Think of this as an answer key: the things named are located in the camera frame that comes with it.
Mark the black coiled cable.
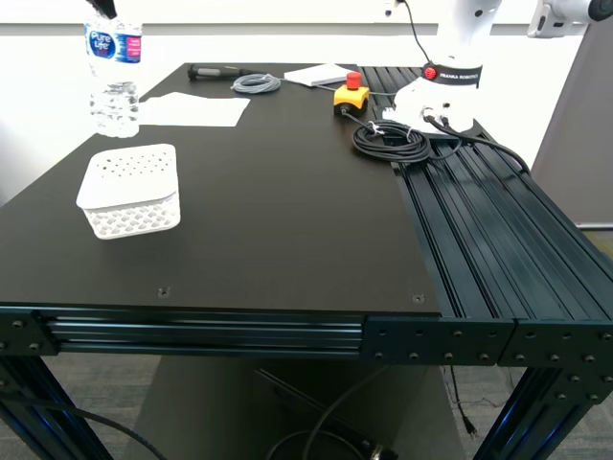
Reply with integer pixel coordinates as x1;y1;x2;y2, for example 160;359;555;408
340;110;432;164

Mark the yellow emergency stop button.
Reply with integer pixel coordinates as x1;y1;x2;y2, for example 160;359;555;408
332;71;371;117

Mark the black wall power cable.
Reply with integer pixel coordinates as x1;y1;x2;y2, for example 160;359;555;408
396;0;440;67

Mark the dark grey partition panel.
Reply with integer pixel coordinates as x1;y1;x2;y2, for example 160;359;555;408
530;21;613;227

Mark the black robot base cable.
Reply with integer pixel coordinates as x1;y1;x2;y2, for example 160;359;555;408
423;108;533;176

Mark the white paper sheet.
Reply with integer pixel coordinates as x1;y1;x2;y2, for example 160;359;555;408
139;91;193;104
137;95;251;128

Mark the white booklet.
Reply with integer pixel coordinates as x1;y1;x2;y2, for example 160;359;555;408
283;63;350;90

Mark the black handheld enabling device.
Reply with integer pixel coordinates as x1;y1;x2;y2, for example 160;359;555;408
186;63;258;82

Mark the thick black floor cable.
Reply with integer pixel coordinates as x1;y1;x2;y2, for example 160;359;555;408
0;393;162;460

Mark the black aluminium table frame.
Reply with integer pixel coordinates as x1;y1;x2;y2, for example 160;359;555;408
0;65;613;460

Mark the black looped floor cable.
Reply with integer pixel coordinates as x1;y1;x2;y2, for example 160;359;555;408
265;366;399;460

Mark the clear plastic water bottle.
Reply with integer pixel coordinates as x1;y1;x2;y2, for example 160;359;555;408
83;10;144;139

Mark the white perforated plastic basket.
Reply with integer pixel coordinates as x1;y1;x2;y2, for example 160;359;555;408
75;143;182;241

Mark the grey coiled cable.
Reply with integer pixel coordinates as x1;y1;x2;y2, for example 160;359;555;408
230;73;288;96

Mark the thin black cable with plug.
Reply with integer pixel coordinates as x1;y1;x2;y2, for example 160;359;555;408
443;366;480;440

